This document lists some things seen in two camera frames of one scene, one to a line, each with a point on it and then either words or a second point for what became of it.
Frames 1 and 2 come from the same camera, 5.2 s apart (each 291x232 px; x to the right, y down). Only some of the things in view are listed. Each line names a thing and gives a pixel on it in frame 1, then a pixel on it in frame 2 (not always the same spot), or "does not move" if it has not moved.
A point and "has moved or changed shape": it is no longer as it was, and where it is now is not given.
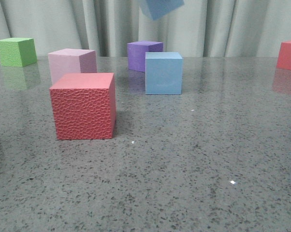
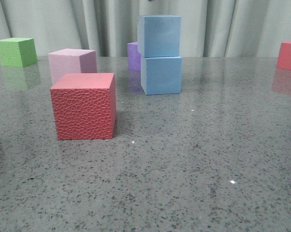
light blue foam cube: (157, 8) → (159, 36)
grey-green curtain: (200, 28) does not move
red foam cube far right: (289, 55) does not move
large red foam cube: (84, 106) does not move
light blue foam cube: (163, 73) has moved or changed shape
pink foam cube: (71, 61) does not move
